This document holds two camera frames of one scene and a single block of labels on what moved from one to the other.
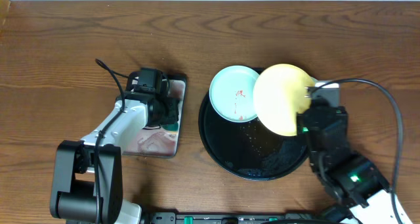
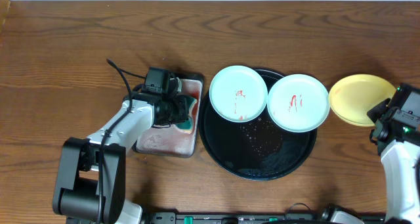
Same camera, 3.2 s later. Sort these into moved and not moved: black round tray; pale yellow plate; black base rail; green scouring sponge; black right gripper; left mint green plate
Moved: green scouring sponge; black right gripper; pale yellow plate
Not moved: black round tray; black base rail; left mint green plate
